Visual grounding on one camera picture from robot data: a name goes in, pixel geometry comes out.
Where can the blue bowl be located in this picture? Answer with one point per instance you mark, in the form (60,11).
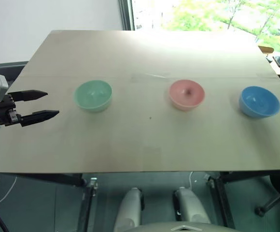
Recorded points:
(259,102)

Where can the black low cabinet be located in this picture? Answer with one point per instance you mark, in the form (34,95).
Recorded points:
(7,67)

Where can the cardboard box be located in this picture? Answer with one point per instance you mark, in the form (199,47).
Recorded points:
(266,49)

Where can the black office chair base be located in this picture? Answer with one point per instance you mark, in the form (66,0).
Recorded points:
(278,188)

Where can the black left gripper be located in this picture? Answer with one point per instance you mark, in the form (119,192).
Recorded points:
(4,114)

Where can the silver robot leg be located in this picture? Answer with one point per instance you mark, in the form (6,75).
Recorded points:
(129,210)
(190,207)

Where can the grey window frame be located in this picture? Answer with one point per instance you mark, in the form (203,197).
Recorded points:
(126,14)

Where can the green bowl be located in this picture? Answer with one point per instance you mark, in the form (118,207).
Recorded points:
(93,96)

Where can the black table leg frame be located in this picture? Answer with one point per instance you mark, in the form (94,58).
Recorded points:
(88,205)
(223,203)

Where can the silver left robot leg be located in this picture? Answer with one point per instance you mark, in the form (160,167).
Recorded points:
(129,210)

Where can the silver right robot leg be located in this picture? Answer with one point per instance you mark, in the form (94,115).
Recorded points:
(190,207)

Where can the silver robot torso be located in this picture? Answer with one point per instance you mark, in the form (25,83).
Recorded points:
(178,227)

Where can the red bowl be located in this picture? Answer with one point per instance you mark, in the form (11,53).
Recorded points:
(186,95)

